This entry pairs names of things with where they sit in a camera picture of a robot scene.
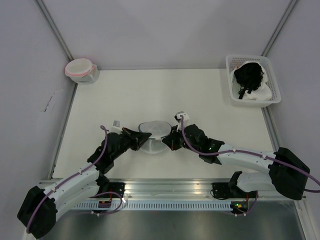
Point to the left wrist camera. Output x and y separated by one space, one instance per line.
116 127

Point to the white perforated plastic basket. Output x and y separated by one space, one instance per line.
233 61

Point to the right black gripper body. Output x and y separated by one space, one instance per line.
178 141

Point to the white cloth in basket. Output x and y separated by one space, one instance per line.
264 93

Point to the black mounting plate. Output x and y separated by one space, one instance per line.
116 187
220 191

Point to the round mesh laundry bag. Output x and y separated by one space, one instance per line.
159 130

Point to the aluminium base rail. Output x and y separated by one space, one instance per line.
167 189

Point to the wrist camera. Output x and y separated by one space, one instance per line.
116 127
182 119

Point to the black bra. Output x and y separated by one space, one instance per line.
250 77

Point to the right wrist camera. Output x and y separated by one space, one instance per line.
182 119

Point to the white slotted cable duct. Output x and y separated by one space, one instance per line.
156 205

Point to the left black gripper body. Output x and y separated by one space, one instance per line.
128 141

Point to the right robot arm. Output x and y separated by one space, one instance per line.
280 171

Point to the pink-trimmed mesh laundry bag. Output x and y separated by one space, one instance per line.
82 71

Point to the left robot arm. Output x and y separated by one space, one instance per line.
42 207

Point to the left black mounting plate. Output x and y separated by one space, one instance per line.
116 187

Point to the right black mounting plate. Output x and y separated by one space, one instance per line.
220 191

